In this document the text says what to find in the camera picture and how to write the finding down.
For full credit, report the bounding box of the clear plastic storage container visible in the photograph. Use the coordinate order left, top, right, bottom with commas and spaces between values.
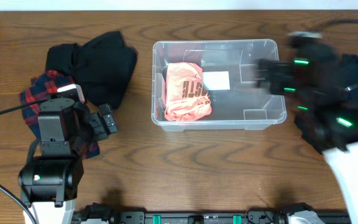
151, 39, 287, 131

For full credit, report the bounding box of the right black cable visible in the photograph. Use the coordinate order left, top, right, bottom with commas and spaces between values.
309, 18, 358, 34

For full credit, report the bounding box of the black cable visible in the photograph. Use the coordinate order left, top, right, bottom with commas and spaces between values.
309, 18, 358, 34
0, 98, 48, 123

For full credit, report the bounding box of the large black garment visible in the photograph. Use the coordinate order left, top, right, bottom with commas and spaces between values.
45, 31, 137, 110

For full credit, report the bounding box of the left black cable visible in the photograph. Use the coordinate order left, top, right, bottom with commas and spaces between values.
0, 98, 48, 123

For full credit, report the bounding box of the white label in container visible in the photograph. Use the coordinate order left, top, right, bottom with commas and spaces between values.
203, 71, 231, 91

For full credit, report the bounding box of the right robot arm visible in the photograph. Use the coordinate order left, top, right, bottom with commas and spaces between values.
256, 32, 358, 223

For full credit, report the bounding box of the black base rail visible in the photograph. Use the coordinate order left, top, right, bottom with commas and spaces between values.
70, 203, 352, 224

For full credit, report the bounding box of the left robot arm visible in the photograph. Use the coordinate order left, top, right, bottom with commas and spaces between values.
18, 98, 117, 223

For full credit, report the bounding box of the black garment with tape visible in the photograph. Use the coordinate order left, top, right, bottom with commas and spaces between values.
294, 103, 358, 154

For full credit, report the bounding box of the red navy plaid shirt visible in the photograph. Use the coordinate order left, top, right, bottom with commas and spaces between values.
19, 70, 100, 159

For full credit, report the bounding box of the salmon pink printed t-shirt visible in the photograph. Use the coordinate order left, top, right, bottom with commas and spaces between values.
165, 62, 212, 121

